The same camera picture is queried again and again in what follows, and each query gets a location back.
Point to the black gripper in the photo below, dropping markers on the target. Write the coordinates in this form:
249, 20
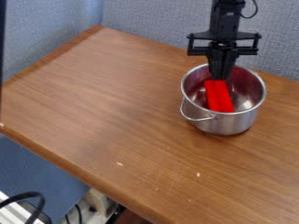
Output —
225, 44

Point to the stainless steel pot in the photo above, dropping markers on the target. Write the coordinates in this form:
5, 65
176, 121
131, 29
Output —
247, 93

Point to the red plastic block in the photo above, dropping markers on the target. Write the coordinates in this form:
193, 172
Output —
217, 96

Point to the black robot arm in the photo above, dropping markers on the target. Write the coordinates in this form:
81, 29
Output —
224, 17

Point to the white equipment under table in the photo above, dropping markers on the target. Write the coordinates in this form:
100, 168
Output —
94, 209

